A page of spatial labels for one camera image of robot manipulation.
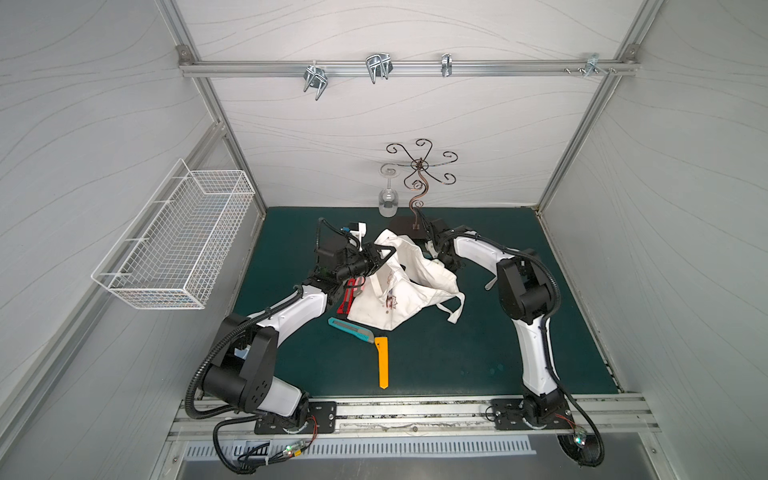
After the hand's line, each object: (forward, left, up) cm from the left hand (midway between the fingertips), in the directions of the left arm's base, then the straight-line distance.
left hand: (397, 250), depth 79 cm
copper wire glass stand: (+27, -7, +7) cm, 29 cm away
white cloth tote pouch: (-6, -3, -6) cm, 9 cm away
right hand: (+9, -15, -23) cm, 29 cm away
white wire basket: (-7, +53, +8) cm, 54 cm away
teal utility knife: (-14, +10, -23) cm, 29 cm away
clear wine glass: (+22, +3, -2) cm, 23 cm away
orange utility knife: (-18, +4, -22) cm, 28 cm away
